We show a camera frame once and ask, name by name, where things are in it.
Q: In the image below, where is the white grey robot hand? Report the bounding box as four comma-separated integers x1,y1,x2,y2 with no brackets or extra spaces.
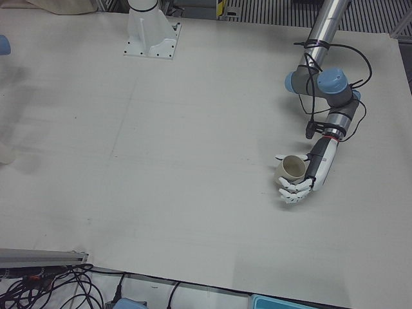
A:
0,141,16,165
274,136,339,205

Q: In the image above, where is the white pedestal mount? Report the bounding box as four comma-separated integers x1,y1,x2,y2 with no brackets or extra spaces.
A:
124,0,183,61

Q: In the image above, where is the teal plastic box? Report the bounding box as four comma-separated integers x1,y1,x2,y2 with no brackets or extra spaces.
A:
252,294,350,309

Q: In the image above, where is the aluminium frame corner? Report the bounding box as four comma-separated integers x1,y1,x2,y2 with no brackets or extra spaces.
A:
390,15,412,40

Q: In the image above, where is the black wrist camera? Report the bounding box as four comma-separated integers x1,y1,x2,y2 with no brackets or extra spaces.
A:
305,120,318,140

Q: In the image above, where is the black ribbed floor mat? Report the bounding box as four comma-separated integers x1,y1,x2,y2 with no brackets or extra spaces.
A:
225,0,412,33

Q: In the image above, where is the black power cable with plug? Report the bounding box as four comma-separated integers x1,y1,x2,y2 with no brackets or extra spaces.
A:
86,268,127,302

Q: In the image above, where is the white table cover cloth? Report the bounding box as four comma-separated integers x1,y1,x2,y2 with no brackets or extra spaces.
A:
0,6,412,308

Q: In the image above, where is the aluminium extrusion post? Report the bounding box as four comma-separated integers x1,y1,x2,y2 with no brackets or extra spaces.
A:
0,247,90,268

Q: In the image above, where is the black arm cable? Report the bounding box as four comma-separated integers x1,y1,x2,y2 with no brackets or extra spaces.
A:
293,39,374,142

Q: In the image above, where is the thin black cable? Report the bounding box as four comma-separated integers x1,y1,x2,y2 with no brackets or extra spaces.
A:
167,281,182,309

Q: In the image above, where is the beige paper cup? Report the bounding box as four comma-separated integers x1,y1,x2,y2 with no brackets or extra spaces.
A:
273,155,307,186

